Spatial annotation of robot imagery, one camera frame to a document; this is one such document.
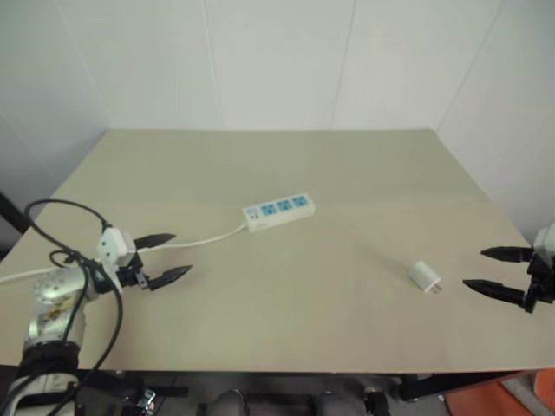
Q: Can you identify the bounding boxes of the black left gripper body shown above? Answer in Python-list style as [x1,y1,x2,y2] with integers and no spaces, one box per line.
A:
[116,252,153,291]

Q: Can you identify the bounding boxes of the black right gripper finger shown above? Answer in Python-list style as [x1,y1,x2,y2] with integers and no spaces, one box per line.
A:
[479,245,534,263]
[461,278,528,307]

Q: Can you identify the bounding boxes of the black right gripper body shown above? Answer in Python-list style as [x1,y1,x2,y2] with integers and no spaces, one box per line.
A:
[522,253,555,315]

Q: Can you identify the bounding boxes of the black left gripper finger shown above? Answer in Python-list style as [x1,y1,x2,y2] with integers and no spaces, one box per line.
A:
[133,233,177,252]
[147,264,193,291]

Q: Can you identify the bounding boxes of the white charger plug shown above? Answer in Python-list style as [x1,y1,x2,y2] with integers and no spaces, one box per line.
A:
[407,260,444,297]

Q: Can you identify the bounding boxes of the white power strip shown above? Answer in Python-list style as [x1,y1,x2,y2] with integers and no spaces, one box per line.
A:
[241,192,317,234]

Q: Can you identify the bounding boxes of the orange box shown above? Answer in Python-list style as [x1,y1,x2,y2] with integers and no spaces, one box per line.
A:
[445,367,555,416]

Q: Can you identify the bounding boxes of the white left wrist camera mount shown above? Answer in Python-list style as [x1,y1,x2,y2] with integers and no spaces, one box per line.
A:
[95,227,138,289]

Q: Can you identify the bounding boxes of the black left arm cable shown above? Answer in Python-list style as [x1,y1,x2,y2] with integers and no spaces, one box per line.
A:
[24,198,126,416]

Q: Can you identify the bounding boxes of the black table frame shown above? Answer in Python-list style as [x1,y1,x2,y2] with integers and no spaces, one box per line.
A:
[77,369,541,416]

